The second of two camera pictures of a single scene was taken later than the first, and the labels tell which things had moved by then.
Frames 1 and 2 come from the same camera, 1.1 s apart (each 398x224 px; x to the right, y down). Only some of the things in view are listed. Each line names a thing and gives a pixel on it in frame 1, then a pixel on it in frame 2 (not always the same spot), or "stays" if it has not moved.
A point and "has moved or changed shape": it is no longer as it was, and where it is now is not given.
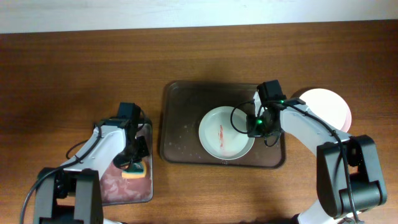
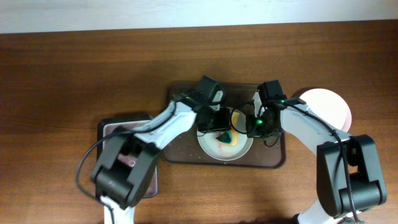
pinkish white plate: (328, 106) stays
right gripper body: (258, 127) stays
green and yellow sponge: (136, 170) has moved or changed shape
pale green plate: (219, 138) stays
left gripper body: (136, 152) -> (213, 119)
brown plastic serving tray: (183, 104) stays
